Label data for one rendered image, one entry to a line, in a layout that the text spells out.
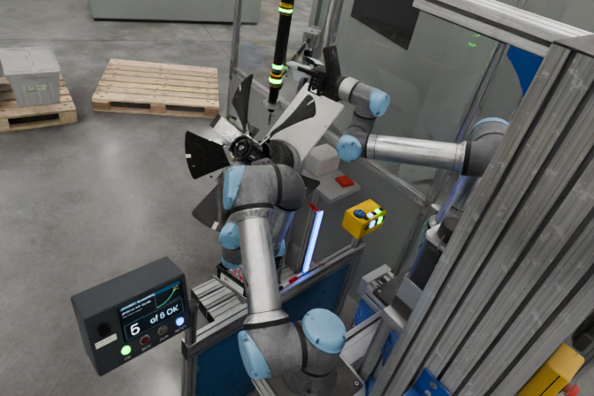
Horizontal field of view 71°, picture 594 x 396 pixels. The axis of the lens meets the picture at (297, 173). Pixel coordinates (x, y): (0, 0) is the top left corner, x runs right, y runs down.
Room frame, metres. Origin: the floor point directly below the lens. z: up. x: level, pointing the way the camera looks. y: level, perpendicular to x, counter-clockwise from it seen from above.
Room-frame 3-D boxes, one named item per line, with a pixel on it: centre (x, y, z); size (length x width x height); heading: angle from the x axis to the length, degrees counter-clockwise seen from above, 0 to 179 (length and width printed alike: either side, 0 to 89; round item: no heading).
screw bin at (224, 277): (1.17, 0.12, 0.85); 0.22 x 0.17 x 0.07; 152
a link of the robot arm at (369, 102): (1.22, -0.18, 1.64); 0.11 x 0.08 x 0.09; 57
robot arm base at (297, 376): (0.66, -0.15, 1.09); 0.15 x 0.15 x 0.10
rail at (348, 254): (1.11, -0.05, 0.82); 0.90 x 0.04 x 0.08; 137
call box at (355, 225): (1.40, -0.32, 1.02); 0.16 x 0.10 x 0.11; 137
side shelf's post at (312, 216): (1.91, -0.14, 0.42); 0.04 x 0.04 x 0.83; 47
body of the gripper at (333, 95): (1.31, -0.04, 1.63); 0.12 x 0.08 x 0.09; 57
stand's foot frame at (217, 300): (1.66, 0.11, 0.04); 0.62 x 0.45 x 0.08; 137
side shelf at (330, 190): (1.91, -0.14, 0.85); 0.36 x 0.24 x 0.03; 47
